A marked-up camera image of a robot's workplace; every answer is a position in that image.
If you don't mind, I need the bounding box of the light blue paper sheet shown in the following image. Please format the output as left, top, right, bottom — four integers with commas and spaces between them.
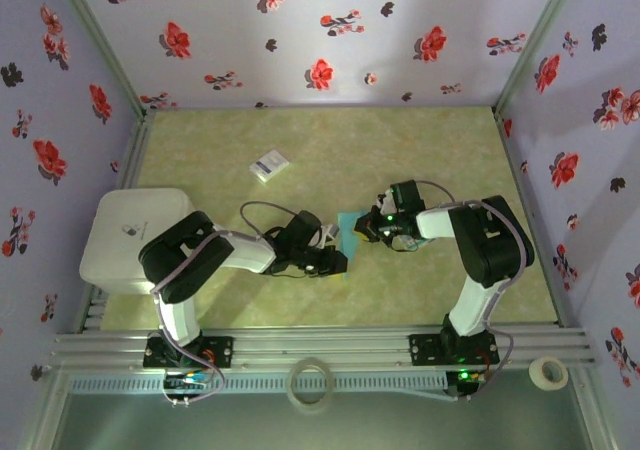
337, 210, 369, 282

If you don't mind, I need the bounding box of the white packet with teal print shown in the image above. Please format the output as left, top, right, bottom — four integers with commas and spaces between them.
399, 234, 434, 252

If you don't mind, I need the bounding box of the clear tape roll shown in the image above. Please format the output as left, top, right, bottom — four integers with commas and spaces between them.
285, 356, 335, 415

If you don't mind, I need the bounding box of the white packet with blue print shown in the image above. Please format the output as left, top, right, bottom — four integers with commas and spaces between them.
248, 148, 291, 186

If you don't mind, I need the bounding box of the white tape roll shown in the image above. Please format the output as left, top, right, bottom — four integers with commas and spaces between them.
528, 354, 570, 391

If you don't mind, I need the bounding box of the white plastic lidded box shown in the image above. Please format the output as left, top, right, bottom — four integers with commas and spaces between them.
78, 187, 197, 296

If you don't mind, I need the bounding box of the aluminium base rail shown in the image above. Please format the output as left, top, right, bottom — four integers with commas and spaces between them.
49, 325, 599, 371

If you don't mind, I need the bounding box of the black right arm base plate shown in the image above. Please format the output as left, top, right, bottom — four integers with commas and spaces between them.
408, 332, 501, 369

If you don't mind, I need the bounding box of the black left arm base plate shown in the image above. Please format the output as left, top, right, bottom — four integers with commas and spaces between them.
143, 334, 235, 370

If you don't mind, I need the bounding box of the aluminium side rail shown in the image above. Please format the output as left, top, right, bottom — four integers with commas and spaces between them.
492, 107, 574, 329

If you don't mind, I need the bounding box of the grey slotted cable duct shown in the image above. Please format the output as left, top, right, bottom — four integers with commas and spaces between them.
67, 372, 449, 396

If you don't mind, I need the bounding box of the circuit board with wires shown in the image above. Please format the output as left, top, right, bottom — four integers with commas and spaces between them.
160, 368, 216, 407
446, 367, 490, 402

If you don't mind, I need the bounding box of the aluminium frame post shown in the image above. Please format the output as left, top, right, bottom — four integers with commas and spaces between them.
492, 0, 586, 116
47, 0, 156, 121

